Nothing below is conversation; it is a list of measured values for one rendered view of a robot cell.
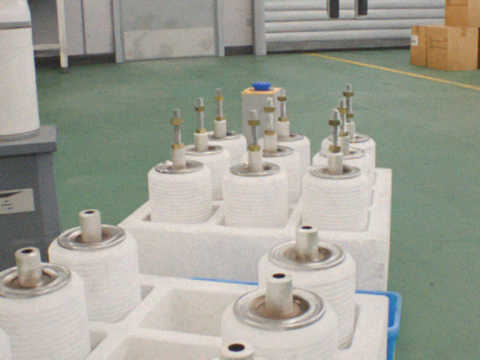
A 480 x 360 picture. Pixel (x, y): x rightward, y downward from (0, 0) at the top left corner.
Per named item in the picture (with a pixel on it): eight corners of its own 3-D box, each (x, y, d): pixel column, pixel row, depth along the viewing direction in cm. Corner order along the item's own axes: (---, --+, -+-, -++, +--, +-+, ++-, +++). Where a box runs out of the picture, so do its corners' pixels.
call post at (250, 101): (244, 238, 141) (240, 94, 135) (252, 227, 148) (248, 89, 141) (277, 240, 140) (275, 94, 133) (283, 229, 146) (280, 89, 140)
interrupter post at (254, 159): (264, 173, 97) (263, 151, 96) (247, 174, 97) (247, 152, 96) (262, 170, 99) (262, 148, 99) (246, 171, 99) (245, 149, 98)
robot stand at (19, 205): (-19, 333, 101) (-43, 149, 95) (-9, 295, 115) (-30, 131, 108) (75, 321, 105) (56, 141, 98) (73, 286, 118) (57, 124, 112)
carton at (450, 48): (477, 69, 456) (478, 27, 449) (448, 71, 450) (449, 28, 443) (455, 66, 484) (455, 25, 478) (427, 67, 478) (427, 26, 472)
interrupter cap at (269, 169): (283, 177, 95) (283, 172, 94) (230, 180, 94) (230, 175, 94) (277, 165, 102) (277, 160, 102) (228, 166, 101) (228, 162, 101)
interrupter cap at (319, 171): (303, 180, 93) (303, 175, 93) (313, 166, 100) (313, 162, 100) (357, 182, 91) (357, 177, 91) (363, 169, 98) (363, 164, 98)
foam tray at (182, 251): (125, 335, 100) (115, 226, 96) (199, 246, 137) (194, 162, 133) (381, 357, 92) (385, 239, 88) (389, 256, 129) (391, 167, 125)
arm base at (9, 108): (-22, 144, 98) (-34, 31, 94) (-15, 133, 106) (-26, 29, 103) (39, 139, 100) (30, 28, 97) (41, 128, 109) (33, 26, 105)
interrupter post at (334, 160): (325, 176, 95) (325, 154, 94) (328, 171, 97) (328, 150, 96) (341, 177, 94) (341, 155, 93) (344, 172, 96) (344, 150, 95)
